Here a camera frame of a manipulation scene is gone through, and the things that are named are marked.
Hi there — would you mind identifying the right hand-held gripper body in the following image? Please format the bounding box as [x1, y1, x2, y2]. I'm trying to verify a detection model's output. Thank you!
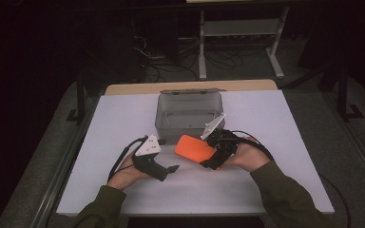
[200, 113, 240, 162]

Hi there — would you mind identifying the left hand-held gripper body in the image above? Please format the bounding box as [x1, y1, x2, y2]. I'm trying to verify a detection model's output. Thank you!
[131, 134, 169, 182]

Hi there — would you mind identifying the orange phone case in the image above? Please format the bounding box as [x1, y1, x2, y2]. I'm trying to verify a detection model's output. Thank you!
[174, 134, 222, 171]

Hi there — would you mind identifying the grey transparent plastic box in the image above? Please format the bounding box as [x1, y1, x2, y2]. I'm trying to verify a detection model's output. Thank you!
[154, 87, 226, 145]

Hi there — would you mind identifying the person's left hand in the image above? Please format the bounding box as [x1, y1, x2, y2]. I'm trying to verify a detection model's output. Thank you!
[106, 155, 150, 191]

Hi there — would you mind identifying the person's right hand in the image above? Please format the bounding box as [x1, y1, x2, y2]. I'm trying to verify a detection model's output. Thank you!
[222, 136, 271, 174]

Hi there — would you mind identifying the black metal stand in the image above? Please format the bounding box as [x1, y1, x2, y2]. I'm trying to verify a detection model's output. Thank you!
[66, 72, 88, 124]
[336, 63, 364, 122]

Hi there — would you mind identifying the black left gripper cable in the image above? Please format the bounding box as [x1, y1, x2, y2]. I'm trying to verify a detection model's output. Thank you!
[107, 135, 149, 183]

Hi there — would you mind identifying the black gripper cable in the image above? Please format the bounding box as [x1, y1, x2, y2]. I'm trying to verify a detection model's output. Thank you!
[231, 129, 352, 228]
[107, 135, 149, 183]

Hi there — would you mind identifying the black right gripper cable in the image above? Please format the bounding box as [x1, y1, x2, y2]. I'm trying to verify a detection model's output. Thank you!
[231, 129, 352, 228]

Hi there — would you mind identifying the tangle of floor cables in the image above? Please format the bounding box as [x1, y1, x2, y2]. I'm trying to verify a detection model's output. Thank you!
[132, 34, 245, 84]

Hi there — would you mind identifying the aluminium rail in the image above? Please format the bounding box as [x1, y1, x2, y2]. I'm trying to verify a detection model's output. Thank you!
[322, 91, 365, 198]
[28, 94, 99, 228]

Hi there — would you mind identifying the white metal desk frame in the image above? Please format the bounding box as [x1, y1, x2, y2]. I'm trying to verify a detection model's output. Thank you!
[198, 6, 290, 80]

